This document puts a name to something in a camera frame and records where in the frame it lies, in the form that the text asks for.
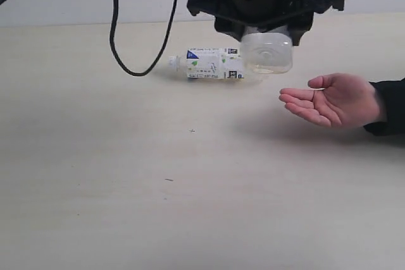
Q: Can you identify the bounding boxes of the clear bottle butterfly lime label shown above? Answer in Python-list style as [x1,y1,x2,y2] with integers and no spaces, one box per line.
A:
[240,26,293,74]

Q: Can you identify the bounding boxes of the clear bottle blue leaf label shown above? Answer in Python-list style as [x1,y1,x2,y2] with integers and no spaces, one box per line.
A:
[167,47,266,84]

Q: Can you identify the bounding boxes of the person's open bare hand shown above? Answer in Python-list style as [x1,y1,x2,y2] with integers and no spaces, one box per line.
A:
[279,73,387,128]

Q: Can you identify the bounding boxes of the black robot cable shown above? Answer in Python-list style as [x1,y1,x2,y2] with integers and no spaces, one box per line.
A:
[0,0,187,77]

